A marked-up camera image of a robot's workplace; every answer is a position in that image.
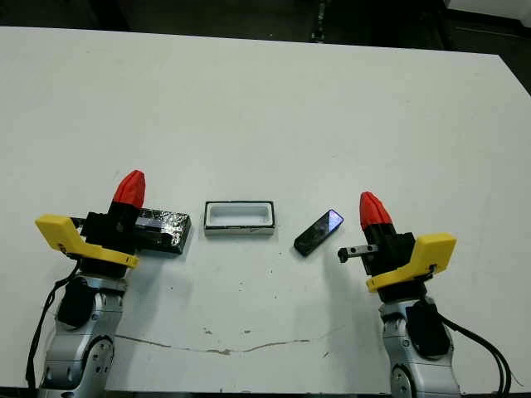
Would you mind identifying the right gripper, yellow mount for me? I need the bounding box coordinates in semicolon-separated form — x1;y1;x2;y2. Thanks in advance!
338;191;458;304

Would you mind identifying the left gripper, yellow mount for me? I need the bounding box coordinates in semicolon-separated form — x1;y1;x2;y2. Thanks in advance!
35;169;147;279

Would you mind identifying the black slim camera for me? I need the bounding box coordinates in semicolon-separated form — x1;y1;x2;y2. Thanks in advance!
293;209;345;257

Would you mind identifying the black glossy box lid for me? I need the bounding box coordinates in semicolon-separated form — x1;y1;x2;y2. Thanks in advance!
132;208;194;259

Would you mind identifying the white panel behind table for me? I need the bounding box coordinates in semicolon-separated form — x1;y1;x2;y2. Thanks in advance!
489;0;531;20

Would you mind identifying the camera box with white inlay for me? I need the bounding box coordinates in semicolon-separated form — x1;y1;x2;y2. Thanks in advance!
203;200;277;237

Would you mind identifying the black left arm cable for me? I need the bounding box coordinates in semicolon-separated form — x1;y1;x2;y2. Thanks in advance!
25;263;82;393

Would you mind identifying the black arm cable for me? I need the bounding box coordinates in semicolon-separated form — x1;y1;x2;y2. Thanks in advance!
438;313;514;393
25;263;82;393

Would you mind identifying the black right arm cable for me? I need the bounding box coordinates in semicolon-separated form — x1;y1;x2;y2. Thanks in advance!
438;313;514;393

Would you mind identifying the dark metal post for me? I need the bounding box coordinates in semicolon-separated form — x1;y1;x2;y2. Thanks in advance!
315;8;329;41

